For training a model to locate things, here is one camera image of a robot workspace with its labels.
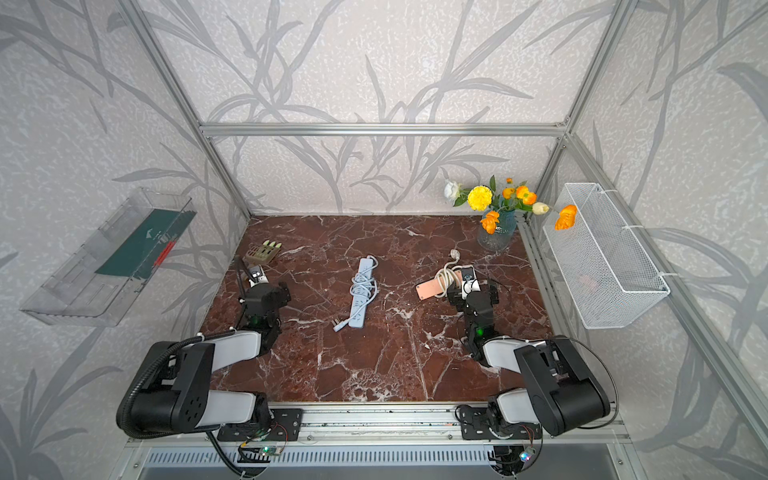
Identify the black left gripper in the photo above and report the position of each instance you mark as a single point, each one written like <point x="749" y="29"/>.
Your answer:
<point x="281" y="294"/>

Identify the green booklet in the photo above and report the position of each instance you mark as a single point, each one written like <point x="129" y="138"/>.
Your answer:
<point x="135" y="256"/>

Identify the blue glass vase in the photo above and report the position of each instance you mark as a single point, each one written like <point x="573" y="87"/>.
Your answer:
<point x="497" y="230"/>

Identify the white wire mesh basket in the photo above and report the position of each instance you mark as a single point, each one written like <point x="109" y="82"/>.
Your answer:
<point x="611" y="278"/>

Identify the blue-white power strip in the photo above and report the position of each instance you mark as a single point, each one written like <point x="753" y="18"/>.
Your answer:
<point x="363" y="290"/>

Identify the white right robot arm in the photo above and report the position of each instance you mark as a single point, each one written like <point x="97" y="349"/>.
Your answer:
<point x="559" y="392"/>

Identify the red pen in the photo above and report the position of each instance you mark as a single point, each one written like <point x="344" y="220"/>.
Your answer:
<point x="164" y="253"/>

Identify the wooden brush green bristles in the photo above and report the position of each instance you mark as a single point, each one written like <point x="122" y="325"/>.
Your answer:
<point x="262" y="254"/>

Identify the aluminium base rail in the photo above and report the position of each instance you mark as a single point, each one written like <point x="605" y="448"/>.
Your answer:
<point x="394" y="423"/>

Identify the pink power strip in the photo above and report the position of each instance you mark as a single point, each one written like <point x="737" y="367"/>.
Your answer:
<point x="439" y="287"/>

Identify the clear plastic wall bin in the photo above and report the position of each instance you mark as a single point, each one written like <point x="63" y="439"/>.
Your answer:
<point x="99" y="283"/>

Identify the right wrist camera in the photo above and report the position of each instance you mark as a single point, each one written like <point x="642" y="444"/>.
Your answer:
<point x="466" y="280"/>

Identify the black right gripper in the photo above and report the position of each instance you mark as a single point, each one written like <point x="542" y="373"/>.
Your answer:
<point x="494" y="295"/>

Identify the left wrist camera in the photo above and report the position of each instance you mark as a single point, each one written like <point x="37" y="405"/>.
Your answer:
<point x="256" y="276"/>

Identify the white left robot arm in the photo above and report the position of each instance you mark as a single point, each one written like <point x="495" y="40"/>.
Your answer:
<point x="171" y="392"/>

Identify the yellow orange flower bouquet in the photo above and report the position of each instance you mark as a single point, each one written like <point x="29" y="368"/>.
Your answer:
<point x="486" y="197"/>

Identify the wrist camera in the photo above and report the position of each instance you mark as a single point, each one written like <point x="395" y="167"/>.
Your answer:
<point x="256" y="276"/>
<point x="466" y="280"/>

